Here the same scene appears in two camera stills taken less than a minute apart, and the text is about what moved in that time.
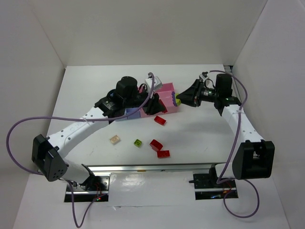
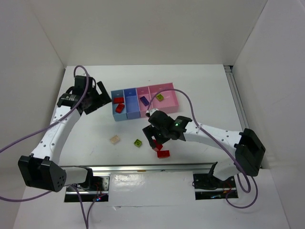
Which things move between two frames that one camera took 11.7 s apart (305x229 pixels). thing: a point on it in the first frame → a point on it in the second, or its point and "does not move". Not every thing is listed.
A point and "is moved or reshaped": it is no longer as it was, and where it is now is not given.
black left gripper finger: [154, 105] → [105, 95]
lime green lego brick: [177, 101] is moved or reshaped
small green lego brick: [137, 142] does not move
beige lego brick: [114, 139] does not move
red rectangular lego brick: [163, 153] does not move
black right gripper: [197, 92] → [150, 134]
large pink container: [165, 94] does not move
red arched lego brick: [156, 145] does not move
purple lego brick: [173, 98] is moved or reshaped
